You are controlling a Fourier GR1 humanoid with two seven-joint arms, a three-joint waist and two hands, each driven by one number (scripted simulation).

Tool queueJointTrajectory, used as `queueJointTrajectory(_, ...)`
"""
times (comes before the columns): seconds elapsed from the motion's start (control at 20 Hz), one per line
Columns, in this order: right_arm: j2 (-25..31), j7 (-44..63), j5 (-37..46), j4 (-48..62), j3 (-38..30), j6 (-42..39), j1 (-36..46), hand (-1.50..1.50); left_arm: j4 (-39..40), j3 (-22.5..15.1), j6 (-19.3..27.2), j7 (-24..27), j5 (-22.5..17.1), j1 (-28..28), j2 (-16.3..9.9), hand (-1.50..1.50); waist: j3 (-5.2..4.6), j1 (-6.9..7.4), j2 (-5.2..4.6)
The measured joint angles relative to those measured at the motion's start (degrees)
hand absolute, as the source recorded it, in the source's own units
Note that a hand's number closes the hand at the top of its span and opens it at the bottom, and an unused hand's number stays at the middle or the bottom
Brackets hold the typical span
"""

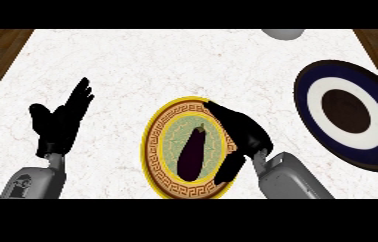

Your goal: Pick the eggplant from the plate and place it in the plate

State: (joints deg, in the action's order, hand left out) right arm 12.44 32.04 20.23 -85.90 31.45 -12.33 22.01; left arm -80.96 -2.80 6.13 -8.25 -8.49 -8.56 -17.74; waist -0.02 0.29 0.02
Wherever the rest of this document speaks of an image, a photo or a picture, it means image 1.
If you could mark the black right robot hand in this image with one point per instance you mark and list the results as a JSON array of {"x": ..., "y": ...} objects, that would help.
[{"x": 244, "y": 129}]

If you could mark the navy and white plate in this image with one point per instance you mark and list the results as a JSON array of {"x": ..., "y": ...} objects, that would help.
[{"x": 340, "y": 112}]

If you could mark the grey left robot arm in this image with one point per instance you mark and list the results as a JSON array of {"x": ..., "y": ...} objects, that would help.
[{"x": 34, "y": 179}]

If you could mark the dark purple eggplant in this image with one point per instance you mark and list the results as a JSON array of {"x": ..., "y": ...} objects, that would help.
[{"x": 192, "y": 154}]

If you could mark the yellow patterned plate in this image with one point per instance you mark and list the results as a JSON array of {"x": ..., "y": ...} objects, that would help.
[{"x": 164, "y": 146}]

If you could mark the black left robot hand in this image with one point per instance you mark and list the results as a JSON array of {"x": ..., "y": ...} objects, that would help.
[{"x": 58, "y": 126}]

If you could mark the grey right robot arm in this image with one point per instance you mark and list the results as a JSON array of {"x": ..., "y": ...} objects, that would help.
[{"x": 288, "y": 177}]

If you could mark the grey rounded object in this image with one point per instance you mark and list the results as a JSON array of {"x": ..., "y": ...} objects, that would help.
[{"x": 284, "y": 33}]

